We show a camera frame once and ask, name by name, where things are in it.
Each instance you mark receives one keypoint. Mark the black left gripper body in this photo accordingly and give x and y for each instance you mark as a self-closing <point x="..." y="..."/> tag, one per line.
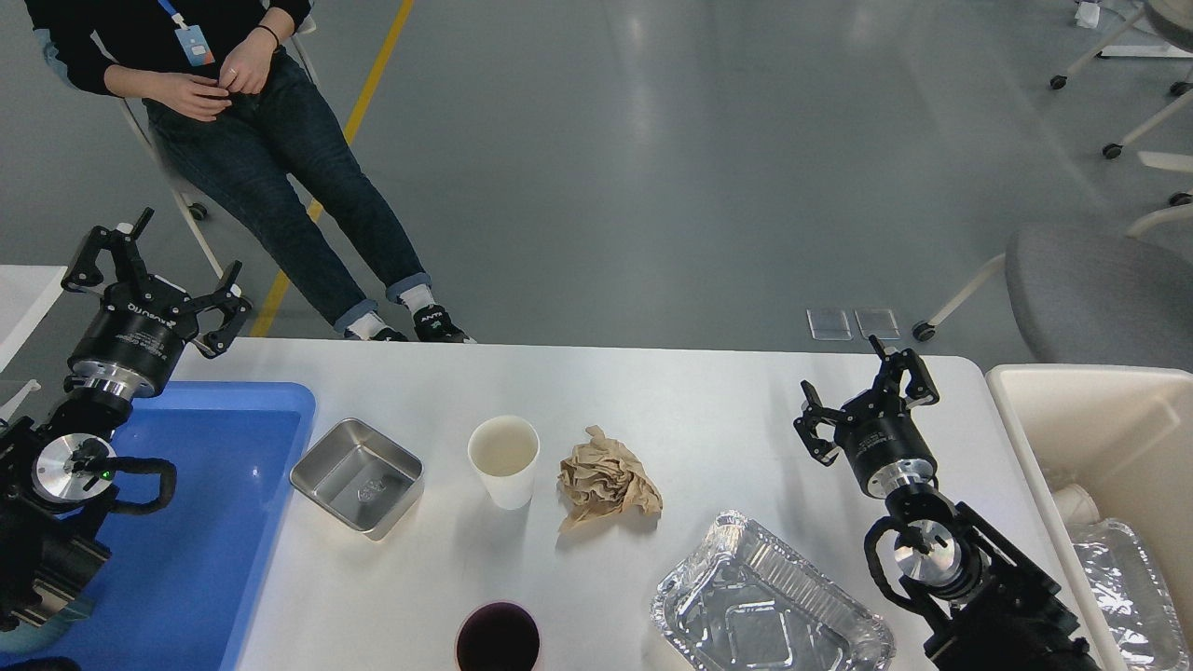
<point x="135" y="340"/>

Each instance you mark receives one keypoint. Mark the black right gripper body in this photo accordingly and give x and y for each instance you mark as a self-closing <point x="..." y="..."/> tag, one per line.
<point x="883" y="447"/>

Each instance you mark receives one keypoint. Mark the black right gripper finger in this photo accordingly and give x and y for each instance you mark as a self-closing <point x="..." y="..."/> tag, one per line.
<point x="814" y="415"/>
<point x="902" y="383"/>

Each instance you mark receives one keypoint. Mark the square stainless steel dish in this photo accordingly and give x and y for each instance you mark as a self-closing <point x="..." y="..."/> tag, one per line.
<point x="361" y="477"/>

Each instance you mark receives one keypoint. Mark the pink mug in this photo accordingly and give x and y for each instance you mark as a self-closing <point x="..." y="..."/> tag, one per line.
<point x="498" y="636"/>

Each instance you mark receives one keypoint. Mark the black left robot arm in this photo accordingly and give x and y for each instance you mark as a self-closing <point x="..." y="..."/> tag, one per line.
<point x="62" y="477"/>

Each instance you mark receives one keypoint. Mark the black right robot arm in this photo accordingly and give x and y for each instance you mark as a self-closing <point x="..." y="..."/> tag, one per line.
<point x="987" y="604"/>

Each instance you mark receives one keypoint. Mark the right floor socket plate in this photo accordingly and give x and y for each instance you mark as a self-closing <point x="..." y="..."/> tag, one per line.
<point x="882" y="323"/>

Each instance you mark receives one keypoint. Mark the floor socket plate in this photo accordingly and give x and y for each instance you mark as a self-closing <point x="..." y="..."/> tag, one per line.
<point x="882" y="323"/>
<point x="829" y="324"/>

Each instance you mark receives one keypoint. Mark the left floor socket plate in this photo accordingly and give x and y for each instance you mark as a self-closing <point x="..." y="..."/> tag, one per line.
<point x="829" y="324"/>

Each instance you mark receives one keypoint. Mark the white side table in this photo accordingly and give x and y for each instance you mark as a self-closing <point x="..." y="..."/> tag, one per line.
<point x="27" y="294"/>

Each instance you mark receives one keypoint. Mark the seated person in jeans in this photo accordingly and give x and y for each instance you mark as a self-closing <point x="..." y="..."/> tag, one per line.
<point x="242" y="121"/>

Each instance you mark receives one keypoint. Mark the white cup in bin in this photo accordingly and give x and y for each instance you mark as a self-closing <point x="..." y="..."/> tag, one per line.
<point x="1075" y="505"/>

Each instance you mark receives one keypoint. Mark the grey office chair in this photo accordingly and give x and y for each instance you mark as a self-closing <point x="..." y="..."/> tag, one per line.
<point x="1085" y="297"/>

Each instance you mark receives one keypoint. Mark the aluminium foil tray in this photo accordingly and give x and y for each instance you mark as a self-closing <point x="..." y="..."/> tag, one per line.
<point x="745" y="600"/>

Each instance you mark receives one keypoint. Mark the beige plastic bin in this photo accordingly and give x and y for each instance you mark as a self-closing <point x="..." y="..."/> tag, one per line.
<point x="1123" y="435"/>

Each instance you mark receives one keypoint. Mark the crumpled brown paper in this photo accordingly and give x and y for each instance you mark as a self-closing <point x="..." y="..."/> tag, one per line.
<point x="603" y="477"/>

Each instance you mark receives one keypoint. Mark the blue plastic tray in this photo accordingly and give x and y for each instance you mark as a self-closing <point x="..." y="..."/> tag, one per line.
<point x="180" y="589"/>

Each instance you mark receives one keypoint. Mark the white paper cup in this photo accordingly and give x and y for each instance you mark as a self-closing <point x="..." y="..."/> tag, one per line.
<point x="504" y="451"/>

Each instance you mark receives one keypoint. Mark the foil tray in bin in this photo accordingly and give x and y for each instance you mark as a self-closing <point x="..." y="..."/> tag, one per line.
<point x="1132" y="595"/>

